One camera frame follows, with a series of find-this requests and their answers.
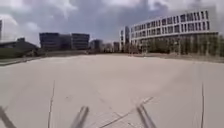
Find pale concrete paved ground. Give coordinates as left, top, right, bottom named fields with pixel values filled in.
left=0, top=53, right=224, bottom=128

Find distant buildings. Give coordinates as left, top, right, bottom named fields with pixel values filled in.
left=89, top=38, right=121, bottom=53

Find dark glass office building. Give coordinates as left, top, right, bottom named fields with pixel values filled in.
left=38, top=32, right=91, bottom=52

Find robot's own part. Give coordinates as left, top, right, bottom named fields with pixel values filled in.
left=135, top=104, right=157, bottom=128
left=70, top=105, right=90, bottom=128

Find large white multi-storey building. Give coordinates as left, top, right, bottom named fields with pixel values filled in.
left=119, top=7, right=220, bottom=54

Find row of trees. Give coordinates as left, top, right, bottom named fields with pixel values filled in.
left=146, top=34, right=224, bottom=58

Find low dark building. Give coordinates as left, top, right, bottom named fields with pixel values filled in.
left=0, top=37, right=41, bottom=58

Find strip of grass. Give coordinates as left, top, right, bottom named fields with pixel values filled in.
left=0, top=55, right=44, bottom=66

